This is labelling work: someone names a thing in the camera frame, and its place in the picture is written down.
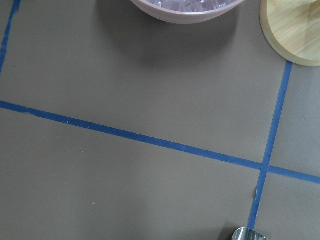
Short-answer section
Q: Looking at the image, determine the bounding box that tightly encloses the round wooden stand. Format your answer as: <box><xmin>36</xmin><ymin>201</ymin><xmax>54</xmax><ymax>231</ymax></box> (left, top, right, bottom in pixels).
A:
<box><xmin>259</xmin><ymin>0</ymin><xmax>320</xmax><ymax>67</ymax></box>

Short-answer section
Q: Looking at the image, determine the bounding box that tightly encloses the pink bowl of ice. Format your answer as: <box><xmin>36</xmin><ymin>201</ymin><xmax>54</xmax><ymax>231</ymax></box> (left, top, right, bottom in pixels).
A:
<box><xmin>132</xmin><ymin>0</ymin><xmax>244</xmax><ymax>25</ymax></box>

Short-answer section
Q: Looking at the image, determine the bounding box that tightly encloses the steel ice scoop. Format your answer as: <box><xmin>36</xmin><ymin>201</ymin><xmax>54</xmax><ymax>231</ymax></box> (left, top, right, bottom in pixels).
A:
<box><xmin>231</xmin><ymin>227</ymin><xmax>268</xmax><ymax>240</ymax></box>

